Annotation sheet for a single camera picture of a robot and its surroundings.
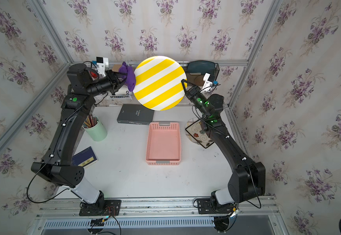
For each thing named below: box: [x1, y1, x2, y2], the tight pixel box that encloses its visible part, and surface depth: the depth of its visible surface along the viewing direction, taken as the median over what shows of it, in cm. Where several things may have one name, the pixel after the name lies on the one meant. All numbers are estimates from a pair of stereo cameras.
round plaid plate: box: [184, 117, 200, 143], surface depth 104 cm
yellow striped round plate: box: [133, 55, 188, 112], surface depth 66 cm
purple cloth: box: [118, 61, 136, 93], surface depth 62 cm
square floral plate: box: [184, 117, 201, 145], surface depth 103 cm
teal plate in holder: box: [186, 60, 216, 76], surface depth 93 cm
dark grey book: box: [116, 103, 155, 126], surface depth 113 cm
